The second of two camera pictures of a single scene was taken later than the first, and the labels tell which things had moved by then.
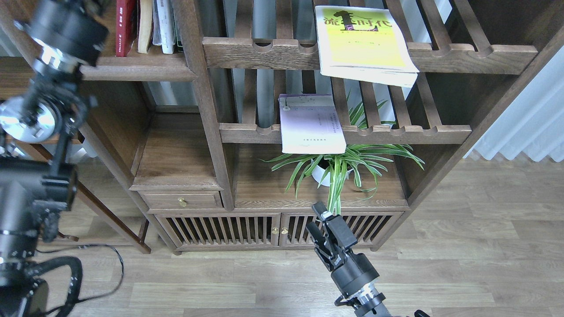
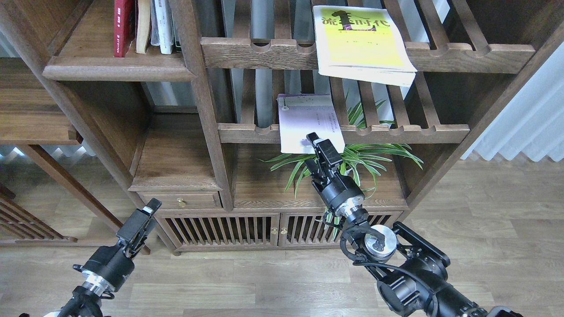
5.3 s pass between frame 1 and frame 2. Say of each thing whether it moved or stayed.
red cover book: stayed
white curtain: stayed
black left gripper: moved
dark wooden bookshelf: stayed
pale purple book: stayed
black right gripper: moved
